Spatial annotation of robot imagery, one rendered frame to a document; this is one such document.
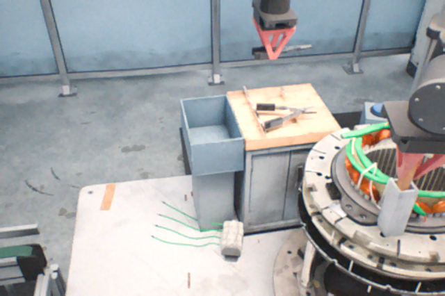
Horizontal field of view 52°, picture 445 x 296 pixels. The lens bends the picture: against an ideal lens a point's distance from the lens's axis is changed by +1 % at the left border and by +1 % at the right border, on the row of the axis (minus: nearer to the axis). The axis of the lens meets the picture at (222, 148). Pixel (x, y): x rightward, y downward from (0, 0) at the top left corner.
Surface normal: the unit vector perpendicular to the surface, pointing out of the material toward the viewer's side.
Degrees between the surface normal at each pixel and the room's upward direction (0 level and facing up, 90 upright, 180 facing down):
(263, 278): 0
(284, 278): 0
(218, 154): 90
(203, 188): 90
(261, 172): 90
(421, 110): 93
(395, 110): 5
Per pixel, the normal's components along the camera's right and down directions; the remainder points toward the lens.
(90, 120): 0.00, -0.78
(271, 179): 0.19, 0.61
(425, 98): -0.50, 0.58
